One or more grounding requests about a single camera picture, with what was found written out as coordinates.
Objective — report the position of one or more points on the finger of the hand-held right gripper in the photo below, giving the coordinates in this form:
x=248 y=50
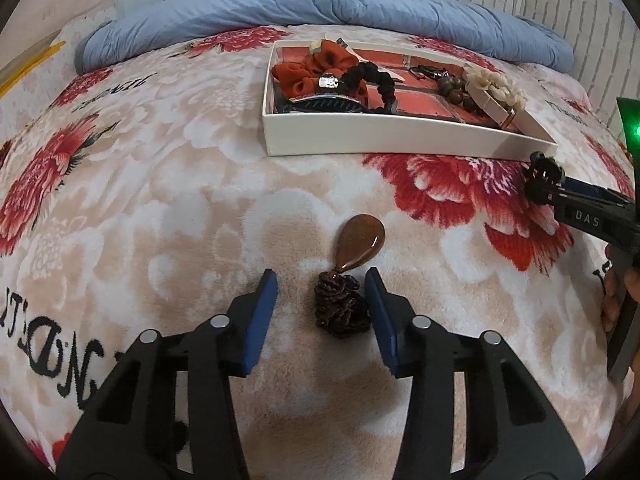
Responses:
x=585 y=217
x=592 y=192

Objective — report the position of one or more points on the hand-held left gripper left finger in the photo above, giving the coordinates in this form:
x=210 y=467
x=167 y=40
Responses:
x=260 y=325

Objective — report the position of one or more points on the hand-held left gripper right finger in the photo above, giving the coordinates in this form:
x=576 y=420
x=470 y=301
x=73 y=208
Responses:
x=382 y=320

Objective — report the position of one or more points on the black claw hair clip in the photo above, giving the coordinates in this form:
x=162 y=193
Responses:
x=545 y=170

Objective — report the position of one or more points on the white box with red lining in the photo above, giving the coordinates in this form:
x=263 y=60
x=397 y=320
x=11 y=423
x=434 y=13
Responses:
x=350 y=132

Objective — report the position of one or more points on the black barrette with silver buckle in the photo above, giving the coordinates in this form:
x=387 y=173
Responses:
x=320 y=103

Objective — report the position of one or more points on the black fabric scrunchie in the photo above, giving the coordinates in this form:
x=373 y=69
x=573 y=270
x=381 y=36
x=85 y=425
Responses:
x=382 y=85

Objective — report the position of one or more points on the orange fabric scrunchie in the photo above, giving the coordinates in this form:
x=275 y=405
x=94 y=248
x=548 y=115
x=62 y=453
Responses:
x=320 y=62

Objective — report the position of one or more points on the person's right hand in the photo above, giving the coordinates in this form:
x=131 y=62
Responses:
x=611 y=300

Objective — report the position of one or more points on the small black hair clip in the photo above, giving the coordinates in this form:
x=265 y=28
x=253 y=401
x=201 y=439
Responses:
x=425 y=72

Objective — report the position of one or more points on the blue quilt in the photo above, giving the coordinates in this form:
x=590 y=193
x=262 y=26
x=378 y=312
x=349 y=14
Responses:
x=325 y=15

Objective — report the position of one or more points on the yellow tape strip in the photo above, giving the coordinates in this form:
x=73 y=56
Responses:
x=35 y=62

